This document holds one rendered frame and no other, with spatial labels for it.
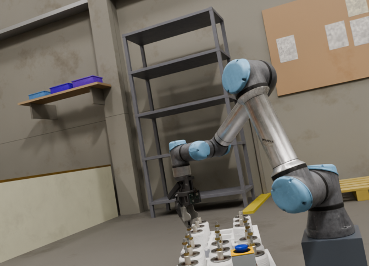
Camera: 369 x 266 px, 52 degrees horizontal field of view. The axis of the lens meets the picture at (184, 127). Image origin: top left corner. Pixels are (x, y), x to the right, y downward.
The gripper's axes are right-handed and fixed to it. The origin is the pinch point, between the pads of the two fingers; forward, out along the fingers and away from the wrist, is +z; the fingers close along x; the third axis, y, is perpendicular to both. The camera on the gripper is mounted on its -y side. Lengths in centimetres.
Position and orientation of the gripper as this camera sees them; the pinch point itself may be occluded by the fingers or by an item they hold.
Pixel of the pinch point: (187, 224)
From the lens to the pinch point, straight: 164.5
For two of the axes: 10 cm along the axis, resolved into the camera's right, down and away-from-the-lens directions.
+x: 7.5, -0.8, 6.5
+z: 1.7, 9.8, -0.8
